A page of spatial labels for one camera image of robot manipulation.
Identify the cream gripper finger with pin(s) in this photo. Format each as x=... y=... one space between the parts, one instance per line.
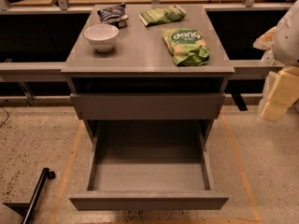
x=265 y=41
x=280 y=92

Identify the green dang rice chip bag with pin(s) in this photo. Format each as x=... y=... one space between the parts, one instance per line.
x=187 y=46

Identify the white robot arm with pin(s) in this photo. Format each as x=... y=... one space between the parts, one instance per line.
x=280 y=45

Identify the green snack bag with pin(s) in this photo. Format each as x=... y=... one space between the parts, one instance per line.
x=162 y=15

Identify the grey drawer cabinet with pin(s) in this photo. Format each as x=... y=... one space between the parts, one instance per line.
x=140 y=63

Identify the dark blue snack bag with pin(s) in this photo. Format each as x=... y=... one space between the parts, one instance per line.
x=111 y=14

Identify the closed grey top drawer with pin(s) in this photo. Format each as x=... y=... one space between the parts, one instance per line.
x=149 y=106

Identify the open grey middle drawer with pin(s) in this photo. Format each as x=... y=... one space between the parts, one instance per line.
x=149 y=165

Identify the clear sanitizer pump bottle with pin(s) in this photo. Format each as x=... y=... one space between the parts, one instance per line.
x=268 y=58

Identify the small dark can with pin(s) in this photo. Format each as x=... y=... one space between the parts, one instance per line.
x=121 y=21

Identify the white ceramic bowl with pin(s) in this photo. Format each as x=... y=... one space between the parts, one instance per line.
x=102 y=37

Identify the black stand leg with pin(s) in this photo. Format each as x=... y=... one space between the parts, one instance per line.
x=26 y=210

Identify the grey metal rail shelf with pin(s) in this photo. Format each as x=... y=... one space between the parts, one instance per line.
x=51 y=72

